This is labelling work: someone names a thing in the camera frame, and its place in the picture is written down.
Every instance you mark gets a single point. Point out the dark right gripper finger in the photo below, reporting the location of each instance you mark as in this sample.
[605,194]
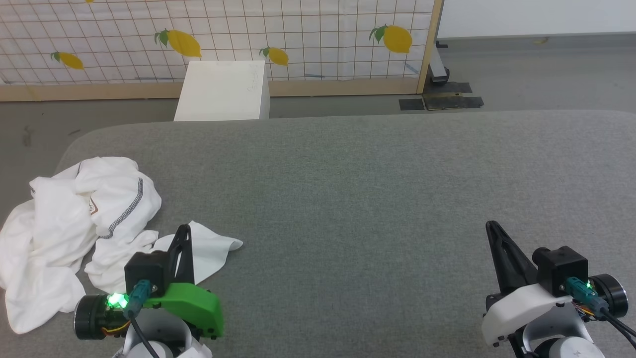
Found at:
[502,268]
[519,268]

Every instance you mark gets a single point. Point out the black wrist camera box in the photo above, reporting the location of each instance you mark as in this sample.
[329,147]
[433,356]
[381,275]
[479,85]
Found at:
[145,271]
[559,268]

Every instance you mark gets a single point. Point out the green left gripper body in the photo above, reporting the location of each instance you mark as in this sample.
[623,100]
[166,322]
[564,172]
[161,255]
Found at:
[194,306]

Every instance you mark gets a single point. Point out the long black brown floor tape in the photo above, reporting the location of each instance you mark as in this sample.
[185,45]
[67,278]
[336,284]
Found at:
[454,102]

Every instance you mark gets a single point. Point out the grey metal partition foot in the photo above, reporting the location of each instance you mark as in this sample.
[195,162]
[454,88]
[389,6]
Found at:
[438,69]

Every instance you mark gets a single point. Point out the white rectangular box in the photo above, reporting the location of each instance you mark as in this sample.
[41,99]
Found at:
[223,92]

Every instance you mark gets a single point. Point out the black floor tape under foot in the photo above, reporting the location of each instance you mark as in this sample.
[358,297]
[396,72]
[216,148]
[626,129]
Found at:
[454,88]

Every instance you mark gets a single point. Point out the white paper tag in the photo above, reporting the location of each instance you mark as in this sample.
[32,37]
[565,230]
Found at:
[196,352]

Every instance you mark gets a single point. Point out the small black floor tape patch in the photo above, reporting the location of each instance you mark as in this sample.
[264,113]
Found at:
[411,104]

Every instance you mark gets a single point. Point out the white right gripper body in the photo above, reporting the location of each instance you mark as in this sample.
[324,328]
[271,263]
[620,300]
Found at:
[521,308]

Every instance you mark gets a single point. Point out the white T-shirt grey stitching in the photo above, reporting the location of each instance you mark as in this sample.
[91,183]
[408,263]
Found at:
[54,233]

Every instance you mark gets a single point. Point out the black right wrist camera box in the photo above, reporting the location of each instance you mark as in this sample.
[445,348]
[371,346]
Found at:
[559,268]

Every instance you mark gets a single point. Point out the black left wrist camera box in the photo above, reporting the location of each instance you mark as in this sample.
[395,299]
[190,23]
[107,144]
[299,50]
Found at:
[145,271]

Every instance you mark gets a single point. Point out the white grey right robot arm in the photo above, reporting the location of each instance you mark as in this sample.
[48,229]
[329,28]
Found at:
[556,333]

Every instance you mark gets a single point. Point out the small yellow floor scrap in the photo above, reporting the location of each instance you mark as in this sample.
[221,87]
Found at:
[541,41]

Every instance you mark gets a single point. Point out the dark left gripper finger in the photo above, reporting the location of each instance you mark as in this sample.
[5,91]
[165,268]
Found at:
[188,263]
[175,244]

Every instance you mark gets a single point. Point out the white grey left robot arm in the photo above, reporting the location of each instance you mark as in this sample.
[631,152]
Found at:
[164,333]

